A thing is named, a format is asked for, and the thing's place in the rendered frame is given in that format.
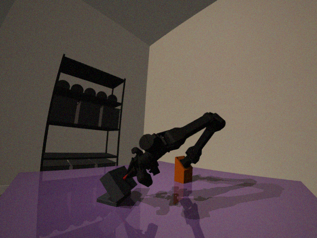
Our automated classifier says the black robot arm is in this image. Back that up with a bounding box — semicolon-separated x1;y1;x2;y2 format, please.
139;112;225;168

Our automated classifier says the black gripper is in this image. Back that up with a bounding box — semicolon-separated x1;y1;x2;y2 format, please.
125;147;158;187

